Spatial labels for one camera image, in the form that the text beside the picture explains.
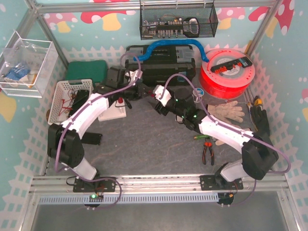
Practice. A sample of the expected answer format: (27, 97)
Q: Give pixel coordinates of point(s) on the blue white glove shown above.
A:
(18, 73)

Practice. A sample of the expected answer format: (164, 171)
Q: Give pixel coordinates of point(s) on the red filament spool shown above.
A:
(226, 85)

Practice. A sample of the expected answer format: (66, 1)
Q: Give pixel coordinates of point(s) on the upper white work glove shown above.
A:
(227, 112)

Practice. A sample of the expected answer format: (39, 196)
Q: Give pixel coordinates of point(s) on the black handled screwdriver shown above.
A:
(128, 105)

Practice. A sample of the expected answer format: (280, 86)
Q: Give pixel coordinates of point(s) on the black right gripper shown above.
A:
(161, 108)

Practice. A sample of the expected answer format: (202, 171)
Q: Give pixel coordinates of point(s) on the green plastic case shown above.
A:
(94, 70)

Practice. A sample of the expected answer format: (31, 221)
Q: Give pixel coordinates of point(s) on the white peg fixture base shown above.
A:
(115, 111)

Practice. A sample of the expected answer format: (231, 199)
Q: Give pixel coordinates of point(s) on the solder wire spool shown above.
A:
(198, 93)

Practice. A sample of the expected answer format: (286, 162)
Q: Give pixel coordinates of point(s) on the orange black pliers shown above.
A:
(208, 149)

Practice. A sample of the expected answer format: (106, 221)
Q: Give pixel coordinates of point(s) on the white spring box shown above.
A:
(178, 119)

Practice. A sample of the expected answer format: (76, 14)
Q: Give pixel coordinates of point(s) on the black wire mesh basket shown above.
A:
(178, 22)

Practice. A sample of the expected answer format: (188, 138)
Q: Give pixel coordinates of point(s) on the black yellow rubber glove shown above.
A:
(260, 119)

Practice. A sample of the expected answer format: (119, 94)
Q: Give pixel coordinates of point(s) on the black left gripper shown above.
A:
(140, 89)

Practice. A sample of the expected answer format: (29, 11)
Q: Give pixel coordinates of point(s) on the green hand tool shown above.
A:
(201, 136)

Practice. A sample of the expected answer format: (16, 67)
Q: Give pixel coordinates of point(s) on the black toolbox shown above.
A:
(164, 61)

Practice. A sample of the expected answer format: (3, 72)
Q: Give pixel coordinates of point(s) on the black rectangular plate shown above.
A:
(92, 138)

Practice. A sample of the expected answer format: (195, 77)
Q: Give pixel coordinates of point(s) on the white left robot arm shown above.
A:
(65, 139)

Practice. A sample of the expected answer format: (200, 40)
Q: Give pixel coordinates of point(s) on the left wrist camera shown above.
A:
(133, 76)

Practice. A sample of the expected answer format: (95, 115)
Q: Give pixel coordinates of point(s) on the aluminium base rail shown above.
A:
(152, 183)

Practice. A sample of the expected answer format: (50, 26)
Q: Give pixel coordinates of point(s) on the white perforated basket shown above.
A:
(64, 98)

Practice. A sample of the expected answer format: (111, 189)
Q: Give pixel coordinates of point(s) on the black power strip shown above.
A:
(243, 62)

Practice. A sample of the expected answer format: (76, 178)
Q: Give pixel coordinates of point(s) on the black device in basket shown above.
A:
(80, 98)

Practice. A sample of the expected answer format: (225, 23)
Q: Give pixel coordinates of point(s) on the grey slotted cable duct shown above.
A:
(107, 199)

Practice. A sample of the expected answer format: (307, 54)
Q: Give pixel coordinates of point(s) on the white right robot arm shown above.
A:
(257, 159)

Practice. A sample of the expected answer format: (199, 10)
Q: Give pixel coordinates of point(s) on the clear acrylic box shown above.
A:
(39, 55)

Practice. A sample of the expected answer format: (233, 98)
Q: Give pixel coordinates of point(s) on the yellow black tool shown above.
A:
(255, 102)

